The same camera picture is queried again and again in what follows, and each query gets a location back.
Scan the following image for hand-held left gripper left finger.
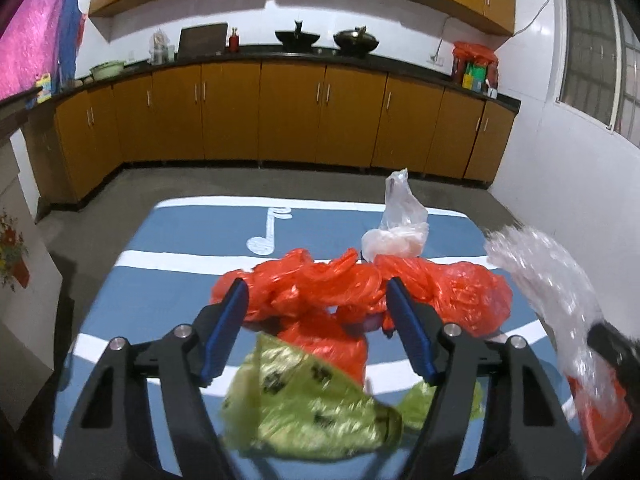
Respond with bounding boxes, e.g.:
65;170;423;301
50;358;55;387
54;276;251;480

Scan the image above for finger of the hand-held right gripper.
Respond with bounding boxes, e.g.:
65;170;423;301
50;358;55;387
586;321;640;391

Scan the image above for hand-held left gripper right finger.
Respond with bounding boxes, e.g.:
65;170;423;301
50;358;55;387
385;276;586;480

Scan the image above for red plastic bag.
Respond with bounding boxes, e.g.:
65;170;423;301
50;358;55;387
374;254;513;338
276;307;369;383
210;247;386;323

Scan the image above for red basket liner bag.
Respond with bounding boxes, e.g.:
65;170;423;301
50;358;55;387
567;375;635;467

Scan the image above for large clear plastic bag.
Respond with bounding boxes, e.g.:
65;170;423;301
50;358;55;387
484;225;626;418

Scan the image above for yellow-green plastic bag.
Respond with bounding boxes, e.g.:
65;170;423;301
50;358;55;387
220;332;486;461

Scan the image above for blue white striped tablecloth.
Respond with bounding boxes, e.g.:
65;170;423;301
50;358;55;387
52;195;588;480

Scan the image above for tall clear plastic bag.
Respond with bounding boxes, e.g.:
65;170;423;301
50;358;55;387
361;167;431;263

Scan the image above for white cabinet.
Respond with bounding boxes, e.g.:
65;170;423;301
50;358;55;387
0;125;63;411

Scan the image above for wooden lower cabinets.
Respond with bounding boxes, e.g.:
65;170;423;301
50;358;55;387
52;57;517;206

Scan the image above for black countertop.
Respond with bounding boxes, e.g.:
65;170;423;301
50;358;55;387
0;42;522;113

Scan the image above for green basin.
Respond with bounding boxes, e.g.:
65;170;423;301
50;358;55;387
89;60;127;81

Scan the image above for red bag on containers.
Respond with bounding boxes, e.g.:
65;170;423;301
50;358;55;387
452;41;499;68

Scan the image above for glass jar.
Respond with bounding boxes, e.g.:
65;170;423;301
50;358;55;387
150;27;171;66

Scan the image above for dark cutting board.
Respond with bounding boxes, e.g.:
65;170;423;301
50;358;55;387
177;22;229;58

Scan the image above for black wok with lid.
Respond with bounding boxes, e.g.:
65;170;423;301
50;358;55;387
332;25;379;53

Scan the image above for barred window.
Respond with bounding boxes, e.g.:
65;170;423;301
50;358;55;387
550;0;640;148

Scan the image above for pink blue curtain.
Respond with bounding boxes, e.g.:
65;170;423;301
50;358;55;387
0;0;87;103

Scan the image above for white wall cable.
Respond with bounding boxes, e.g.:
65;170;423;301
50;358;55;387
430;0;558;61

